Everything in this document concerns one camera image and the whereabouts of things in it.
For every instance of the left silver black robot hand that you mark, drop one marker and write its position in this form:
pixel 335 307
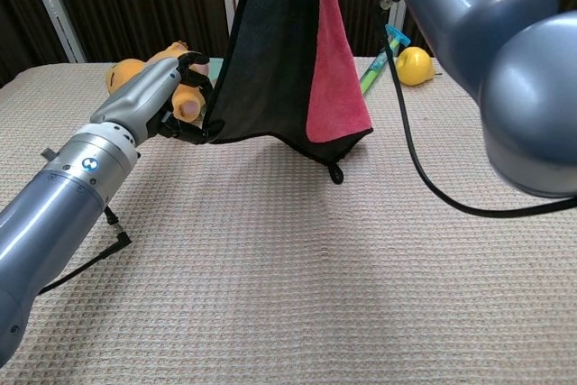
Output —
pixel 140 96

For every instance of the pink towel with black trim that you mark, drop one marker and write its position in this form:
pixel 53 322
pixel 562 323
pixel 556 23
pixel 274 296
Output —
pixel 270 65

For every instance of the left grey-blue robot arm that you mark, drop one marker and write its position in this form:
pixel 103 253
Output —
pixel 54 213

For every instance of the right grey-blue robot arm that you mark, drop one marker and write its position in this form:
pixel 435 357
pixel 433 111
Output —
pixel 496 42

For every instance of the yellow plush animal toy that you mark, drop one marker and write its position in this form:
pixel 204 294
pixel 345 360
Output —
pixel 124 71

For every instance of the beige woven tablecloth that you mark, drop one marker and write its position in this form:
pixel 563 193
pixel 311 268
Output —
pixel 270 268

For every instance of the green blue toy water squirter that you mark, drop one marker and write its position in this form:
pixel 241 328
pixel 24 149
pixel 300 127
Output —
pixel 376 67

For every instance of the yellow pear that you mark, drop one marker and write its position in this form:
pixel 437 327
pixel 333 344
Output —
pixel 414 65

